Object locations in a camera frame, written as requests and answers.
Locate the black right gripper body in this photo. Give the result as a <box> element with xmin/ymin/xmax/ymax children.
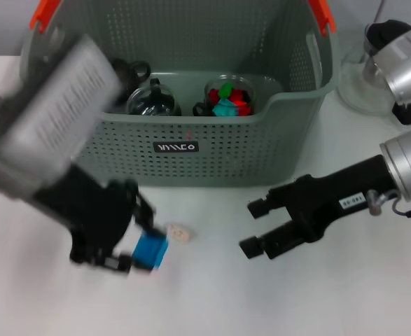
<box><xmin>267</xmin><ymin>155</ymin><xmax>401</xmax><ymax>243</ymax></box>

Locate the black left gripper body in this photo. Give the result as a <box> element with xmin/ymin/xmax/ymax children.
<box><xmin>33</xmin><ymin>164</ymin><xmax>138</xmax><ymax>262</ymax></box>

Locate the blue square toy brick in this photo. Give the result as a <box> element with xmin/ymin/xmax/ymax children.
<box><xmin>132</xmin><ymin>233</ymin><xmax>170</xmax><ymax>272</ymax></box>

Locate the clear white toy brick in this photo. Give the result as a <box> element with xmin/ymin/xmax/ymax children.
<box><xmin>166</xmin><ymin>223</ymin><xmax>195</xmax><ymax>245</ymax></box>

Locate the red sloped toy brick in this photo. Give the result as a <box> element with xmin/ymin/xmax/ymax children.
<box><xmin>233</xmin><ymin>101</ymin><xmax>253</xmax><ymax>116</ymax></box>

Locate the teal square toy brick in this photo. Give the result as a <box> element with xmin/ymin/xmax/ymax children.
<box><xmin>211</xmin><ymin>99</ymin><xmax>239</xmax><ymax>118</ymax></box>

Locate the grey perforated storage basket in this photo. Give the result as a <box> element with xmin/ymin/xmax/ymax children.
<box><xmin>19</xmin><ymin>0</ymin><xmax>340</xmax><ymax>188</ymax></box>

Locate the black clay teapot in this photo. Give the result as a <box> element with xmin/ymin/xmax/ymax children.
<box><xmin>109</xmin><ymin>57</ymin><xmax>153</xmax><ymax>104</ymax></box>

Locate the glass pitcher with black handle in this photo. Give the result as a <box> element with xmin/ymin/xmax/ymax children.
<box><xmin>337</xmin><ymin>20</ymin><xmax>411</xmax><ymax>126</ymax></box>

